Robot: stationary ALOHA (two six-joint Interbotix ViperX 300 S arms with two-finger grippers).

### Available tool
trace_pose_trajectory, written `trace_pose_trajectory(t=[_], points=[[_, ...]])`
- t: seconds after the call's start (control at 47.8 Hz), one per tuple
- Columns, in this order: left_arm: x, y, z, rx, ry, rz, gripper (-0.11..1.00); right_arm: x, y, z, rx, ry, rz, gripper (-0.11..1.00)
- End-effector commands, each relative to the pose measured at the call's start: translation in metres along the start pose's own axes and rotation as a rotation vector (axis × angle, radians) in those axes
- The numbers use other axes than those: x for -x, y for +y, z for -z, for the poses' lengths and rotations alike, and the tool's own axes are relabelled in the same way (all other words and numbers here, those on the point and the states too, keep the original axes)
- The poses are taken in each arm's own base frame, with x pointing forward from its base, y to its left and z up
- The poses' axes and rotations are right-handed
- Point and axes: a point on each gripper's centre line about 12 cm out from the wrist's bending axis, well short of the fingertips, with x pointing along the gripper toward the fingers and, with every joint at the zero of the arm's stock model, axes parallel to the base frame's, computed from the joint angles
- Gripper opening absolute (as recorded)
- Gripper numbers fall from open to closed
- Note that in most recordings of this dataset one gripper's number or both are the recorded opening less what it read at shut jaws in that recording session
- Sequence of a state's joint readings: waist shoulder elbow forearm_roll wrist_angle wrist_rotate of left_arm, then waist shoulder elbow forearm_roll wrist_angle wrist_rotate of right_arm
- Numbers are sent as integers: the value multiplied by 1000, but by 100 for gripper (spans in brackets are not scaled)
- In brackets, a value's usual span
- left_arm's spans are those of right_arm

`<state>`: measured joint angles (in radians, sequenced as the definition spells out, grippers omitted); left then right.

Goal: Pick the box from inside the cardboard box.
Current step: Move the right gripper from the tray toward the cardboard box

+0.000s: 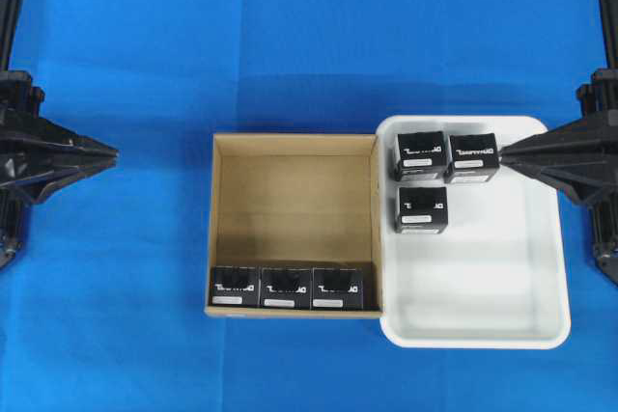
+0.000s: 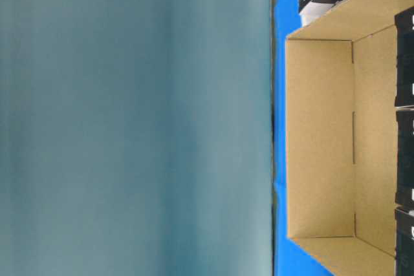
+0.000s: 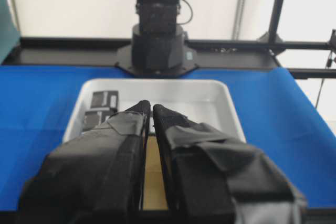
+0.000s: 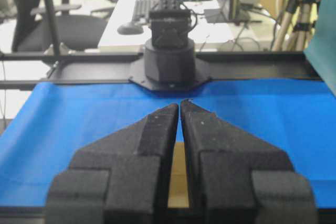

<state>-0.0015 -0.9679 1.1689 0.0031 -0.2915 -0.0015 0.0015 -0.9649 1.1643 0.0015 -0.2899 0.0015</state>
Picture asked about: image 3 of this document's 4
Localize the black vertical frame post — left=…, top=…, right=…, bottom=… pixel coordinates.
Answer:
left=259, top=0, right=284, bottom=44

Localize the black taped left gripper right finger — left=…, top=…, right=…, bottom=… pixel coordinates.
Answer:
left=153, top=104, right=307, bottom=223

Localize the black dynamixel box tray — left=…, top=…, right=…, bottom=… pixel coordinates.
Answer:
left=82, top=110, right=115, bottom=132
left=90, top=90, right=119, bottom=111

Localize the black Dynamixel box far tray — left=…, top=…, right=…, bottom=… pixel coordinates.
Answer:
left=90, top=90, right=119, bottom=111

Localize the black Dynamixel box near tray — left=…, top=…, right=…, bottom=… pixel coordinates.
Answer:
left=82, top=110, right=115, bottom=132

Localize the white plastic tray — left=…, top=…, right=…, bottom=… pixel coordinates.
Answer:
left=62, top=79, right=246, bottom=142

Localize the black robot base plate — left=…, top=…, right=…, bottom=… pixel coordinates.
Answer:
left=115, top=45, right=199, bottom=79

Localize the open cardboard box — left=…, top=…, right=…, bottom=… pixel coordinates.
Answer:
left=143, top=136, right=169, bottom=211

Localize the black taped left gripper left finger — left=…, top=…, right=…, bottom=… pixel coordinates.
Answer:
left=18, top=100, right=150, bottom=223

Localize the black aluminium frame rail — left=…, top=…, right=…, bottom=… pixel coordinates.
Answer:
left=4, top=32, right=335, bottom=78

